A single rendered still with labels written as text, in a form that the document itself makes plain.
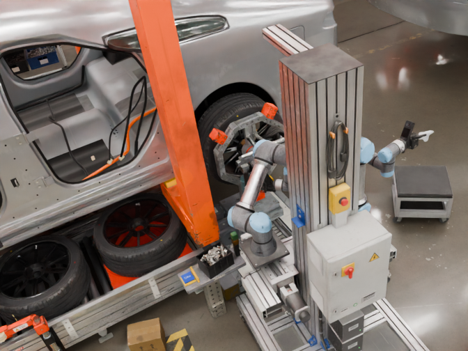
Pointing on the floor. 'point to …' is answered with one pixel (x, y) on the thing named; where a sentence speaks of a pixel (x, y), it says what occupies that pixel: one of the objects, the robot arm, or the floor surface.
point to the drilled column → (214, 299)
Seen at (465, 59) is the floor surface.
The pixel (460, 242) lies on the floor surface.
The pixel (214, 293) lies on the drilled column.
